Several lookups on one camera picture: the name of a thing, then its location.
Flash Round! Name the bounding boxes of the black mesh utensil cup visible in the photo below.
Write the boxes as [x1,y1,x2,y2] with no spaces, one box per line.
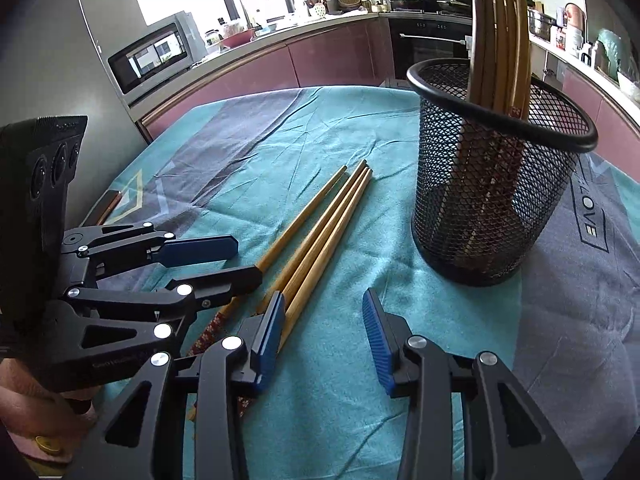
[407,58,598,287]

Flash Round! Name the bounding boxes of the single wooden chopstick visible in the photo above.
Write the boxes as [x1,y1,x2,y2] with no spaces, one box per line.
[511,0,530,120]

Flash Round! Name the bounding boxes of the person's left hand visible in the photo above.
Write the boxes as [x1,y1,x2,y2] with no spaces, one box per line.
[1,359,100,464]

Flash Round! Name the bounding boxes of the teal grey tablecloth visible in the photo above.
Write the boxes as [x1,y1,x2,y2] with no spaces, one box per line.
[111,87,639,479]

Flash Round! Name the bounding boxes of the white microwave oven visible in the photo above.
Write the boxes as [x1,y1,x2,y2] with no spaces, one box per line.
[107,11,207,105]

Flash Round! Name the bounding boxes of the red bowl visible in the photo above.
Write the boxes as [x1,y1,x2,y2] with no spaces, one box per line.
[220,29,255,49]

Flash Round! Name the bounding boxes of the black built-in oven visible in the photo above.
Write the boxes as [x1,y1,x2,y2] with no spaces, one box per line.
[388,18,472,80]

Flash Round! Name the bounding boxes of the steel stock pot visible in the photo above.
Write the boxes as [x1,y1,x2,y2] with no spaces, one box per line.
[527,9,556,42]

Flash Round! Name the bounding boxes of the pink kettle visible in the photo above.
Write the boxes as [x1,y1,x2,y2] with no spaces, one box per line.
[563,2,586,37]

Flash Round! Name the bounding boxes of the black camera box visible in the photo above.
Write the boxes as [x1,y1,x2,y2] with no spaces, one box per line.
[1,115,88,313]

